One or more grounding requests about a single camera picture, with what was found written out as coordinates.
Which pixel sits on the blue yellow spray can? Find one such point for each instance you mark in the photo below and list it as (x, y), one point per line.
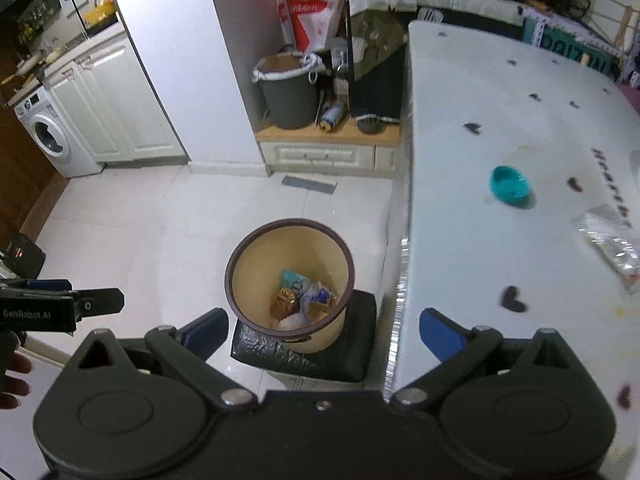
(332, 116)

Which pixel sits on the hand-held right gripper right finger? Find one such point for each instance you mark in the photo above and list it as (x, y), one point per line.
(440, 335)

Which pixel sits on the white washing machine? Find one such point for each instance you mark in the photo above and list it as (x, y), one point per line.
(50, 130)

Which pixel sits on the teal plastic bowl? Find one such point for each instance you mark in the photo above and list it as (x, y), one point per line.
(507, 185)

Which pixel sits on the teal snack packet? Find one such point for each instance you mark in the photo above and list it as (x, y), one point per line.
(292, 280)

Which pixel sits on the green printed board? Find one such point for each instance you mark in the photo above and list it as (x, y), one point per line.
(575, 50)

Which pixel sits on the yellow cloth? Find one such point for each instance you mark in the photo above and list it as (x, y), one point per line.
(97, 10)

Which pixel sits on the white plastic stool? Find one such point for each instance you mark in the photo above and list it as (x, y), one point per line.
(430, 14)

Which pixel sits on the golden brown packet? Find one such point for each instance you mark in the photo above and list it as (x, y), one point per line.
(284, 304)

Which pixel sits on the black cushioned stool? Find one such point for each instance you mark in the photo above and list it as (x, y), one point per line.
(345, 350)

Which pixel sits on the red white plastic bag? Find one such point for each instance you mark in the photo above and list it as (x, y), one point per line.
(312, 10)

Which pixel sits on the person's left hand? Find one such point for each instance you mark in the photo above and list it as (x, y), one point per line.
(17, 362)

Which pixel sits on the beige trash bin brown rim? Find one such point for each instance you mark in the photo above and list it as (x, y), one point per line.
(260, 260)

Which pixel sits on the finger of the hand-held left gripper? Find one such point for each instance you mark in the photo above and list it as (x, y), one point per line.
(47, 285)
(100, 302)

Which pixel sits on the brown wooden door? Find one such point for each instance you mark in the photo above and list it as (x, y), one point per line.
(25, 180)

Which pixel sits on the black round dish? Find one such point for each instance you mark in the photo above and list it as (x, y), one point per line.
(370, 126)

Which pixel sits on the foil covered white table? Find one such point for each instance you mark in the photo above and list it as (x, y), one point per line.
(475, 85)

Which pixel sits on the grey floor mat strip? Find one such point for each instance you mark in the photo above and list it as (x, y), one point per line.
(305, 182)

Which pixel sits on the white kitchen cabinet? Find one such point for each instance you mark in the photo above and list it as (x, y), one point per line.
(115, 105)

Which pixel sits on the clear plastic wrapper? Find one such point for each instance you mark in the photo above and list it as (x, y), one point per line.
(612, 250)

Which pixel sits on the wooden platform with white drawers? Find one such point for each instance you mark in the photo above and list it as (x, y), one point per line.
(320, 152)

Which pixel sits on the grey bucket with white bag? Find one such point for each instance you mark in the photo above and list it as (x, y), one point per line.
(290, 95)

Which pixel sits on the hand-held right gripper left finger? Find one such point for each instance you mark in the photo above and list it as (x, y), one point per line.
(205, 332)

